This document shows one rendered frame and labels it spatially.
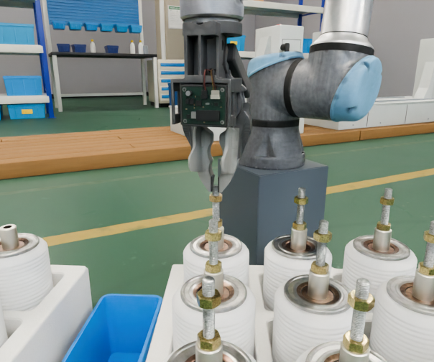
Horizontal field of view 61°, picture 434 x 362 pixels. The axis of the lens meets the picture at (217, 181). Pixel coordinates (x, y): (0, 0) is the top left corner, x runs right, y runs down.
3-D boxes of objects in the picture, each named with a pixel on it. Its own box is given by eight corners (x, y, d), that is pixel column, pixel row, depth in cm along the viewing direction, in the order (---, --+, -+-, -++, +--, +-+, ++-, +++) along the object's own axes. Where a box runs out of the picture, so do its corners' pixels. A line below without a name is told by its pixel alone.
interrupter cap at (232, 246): (181, 244, 55) (181, 240, 55) (224, 233, 59) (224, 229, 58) (205, 266, 49) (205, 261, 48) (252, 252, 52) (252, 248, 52)
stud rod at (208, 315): (216, 362, 30) (216, 281, 28) (205, 365, 30) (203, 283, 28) (213, 354, 31) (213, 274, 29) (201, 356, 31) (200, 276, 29)
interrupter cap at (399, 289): (473, 301, 41) (473, 295, 41) (445, 329, 37) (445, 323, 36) (404, 273, 47) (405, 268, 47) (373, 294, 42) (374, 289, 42)
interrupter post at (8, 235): (8, 243, 55) (4, 223, 54) (24, 244, 55) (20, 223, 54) (-2, 251, 53) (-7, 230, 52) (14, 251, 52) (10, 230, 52)
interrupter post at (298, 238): (290, 253, 52) (292, 231, 51) (288, 245, 54) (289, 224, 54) (307, 253, 52) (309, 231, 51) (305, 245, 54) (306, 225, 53)
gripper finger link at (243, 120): (215, 158, 49) (213, 91, 47) (218, 155, 51) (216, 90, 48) (249, 159, 48) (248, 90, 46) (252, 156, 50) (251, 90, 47)
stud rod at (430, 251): (431, 284, 41) (442, 222, 39) (427, 288, 41) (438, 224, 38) (422, 281, 42) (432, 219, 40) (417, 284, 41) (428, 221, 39)
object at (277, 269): (263, 374, 54) (267, 263, 49) (258, 330, 63) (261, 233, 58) (329, 376, 54) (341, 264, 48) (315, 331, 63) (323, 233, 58)
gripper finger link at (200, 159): (179, 199, 48) (179, 127, 45) (193, 186, 53) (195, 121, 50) (202, 202, 47) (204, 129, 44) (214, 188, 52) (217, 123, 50)
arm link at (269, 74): (265, 113, 89) (267, 54, 85) (316, 118, 80) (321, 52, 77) (233, 118, 80) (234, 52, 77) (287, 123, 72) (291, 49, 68)
